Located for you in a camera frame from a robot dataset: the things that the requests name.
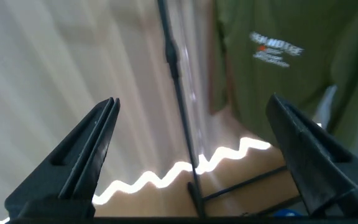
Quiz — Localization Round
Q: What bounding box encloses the beige curtain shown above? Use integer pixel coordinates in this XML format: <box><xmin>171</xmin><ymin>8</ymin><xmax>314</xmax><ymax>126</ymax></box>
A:
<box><xmin>0</xmin><ymin>0</ymin><xmax>245</xmax><ymax>206</ymax></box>

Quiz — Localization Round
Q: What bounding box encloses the black clothes rack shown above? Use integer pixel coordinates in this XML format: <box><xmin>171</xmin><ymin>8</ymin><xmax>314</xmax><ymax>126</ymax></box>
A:
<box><xmin>156</xmin><ymin>0</ymin><xmax>304</xmax><ymax>218</ymax></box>

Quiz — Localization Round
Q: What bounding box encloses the green printed t-shirt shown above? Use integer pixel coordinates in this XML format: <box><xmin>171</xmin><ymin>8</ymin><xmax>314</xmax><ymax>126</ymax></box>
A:
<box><xmin>209</xmin><ymin>0</ymin><xmax>358</xmax><ymax>151</ymax></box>

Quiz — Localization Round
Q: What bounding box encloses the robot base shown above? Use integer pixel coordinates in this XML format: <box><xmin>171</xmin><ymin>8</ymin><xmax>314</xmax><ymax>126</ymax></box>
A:
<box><xmin>271</xmin><ymin>208</ymin><xmax>303</xmax><ymax>218</ymax></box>

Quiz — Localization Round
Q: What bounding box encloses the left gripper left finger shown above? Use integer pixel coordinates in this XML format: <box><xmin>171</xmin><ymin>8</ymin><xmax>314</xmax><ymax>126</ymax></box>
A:
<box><xmin>4</xmin><ymin>96</ymin><xmax>121</xmax><ymax>218</ymax></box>

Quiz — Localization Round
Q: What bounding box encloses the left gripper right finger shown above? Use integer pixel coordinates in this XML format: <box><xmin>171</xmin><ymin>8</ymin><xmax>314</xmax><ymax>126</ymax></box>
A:
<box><xmin>264</xmin><ymin>94</ymin><xmax>358</xmax><ymax>216</ymax></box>

